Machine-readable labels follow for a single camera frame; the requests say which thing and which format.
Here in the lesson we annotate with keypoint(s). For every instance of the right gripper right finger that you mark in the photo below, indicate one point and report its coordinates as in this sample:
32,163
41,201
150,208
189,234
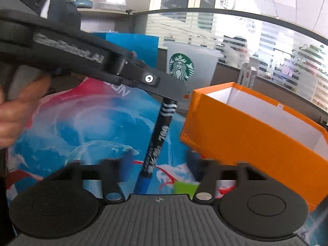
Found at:
206,173

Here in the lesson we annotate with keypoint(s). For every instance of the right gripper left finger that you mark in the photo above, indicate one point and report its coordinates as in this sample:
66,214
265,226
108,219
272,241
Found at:
110,177

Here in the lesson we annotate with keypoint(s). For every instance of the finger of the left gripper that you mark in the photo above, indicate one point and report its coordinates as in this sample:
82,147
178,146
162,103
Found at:
122,68

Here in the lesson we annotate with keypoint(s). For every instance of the green tube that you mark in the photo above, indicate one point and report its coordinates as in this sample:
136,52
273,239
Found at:
185,188

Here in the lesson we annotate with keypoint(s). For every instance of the black marker blue cap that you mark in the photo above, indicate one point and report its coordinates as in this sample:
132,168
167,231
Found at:
159,134

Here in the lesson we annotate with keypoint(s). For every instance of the operator left hand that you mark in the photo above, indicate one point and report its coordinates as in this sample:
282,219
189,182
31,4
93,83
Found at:
15,114

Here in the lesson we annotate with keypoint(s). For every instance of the blue paper bag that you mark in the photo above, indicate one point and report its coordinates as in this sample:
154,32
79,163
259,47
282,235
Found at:
144,46

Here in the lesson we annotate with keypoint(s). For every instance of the orange cardboard box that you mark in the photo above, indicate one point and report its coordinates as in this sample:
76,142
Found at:
234,124

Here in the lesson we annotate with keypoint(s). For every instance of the colourful AGON desk mat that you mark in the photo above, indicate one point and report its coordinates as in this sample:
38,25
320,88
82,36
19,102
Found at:
89,123

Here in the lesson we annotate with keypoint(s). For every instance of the frosted Starbucks plastic cup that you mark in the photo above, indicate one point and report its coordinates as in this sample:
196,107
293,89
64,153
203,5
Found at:
193,65

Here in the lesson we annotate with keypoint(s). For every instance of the white marker pen box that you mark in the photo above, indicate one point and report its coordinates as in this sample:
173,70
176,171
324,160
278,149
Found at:
248,73

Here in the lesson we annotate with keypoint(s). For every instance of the person in white jacket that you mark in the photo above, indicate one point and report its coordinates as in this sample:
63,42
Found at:
235,51

